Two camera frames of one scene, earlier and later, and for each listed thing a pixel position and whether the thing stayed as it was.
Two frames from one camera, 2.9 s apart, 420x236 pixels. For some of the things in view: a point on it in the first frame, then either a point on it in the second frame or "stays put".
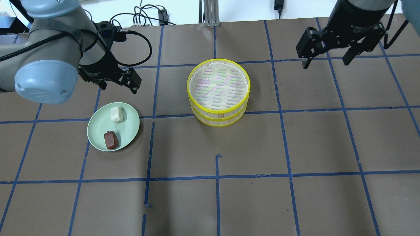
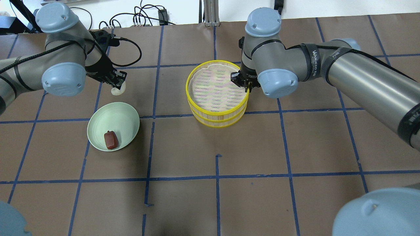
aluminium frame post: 211,13 stays put
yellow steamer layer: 219,86 stays put
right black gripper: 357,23 → 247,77
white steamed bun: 116,114 → 115,91
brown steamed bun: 111,140 stays put
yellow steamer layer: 216,119 stays put
